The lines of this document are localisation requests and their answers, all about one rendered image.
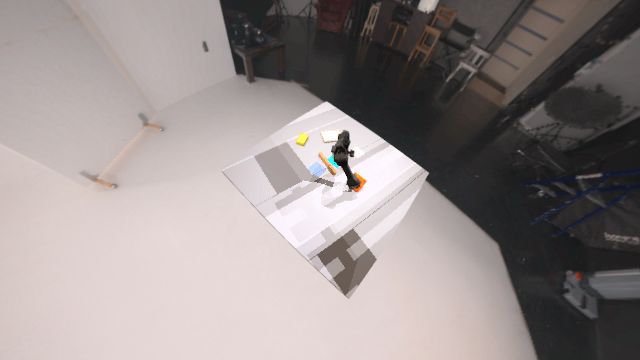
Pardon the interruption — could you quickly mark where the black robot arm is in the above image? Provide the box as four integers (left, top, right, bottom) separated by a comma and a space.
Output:
333, 130, 361, 189

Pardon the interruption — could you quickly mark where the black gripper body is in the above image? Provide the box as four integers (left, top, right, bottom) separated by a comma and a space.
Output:
331, 145, 355, 157

